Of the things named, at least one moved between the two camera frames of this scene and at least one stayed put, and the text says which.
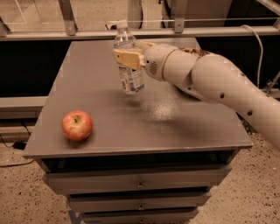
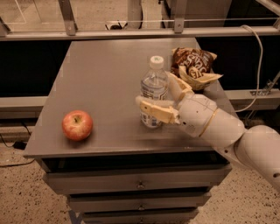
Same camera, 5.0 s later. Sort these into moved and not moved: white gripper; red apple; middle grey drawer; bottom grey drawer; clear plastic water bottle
Moved: clear plastic water bottle; white gripper
Not moved: middle grey drawer; red apple; bottom grey drawer
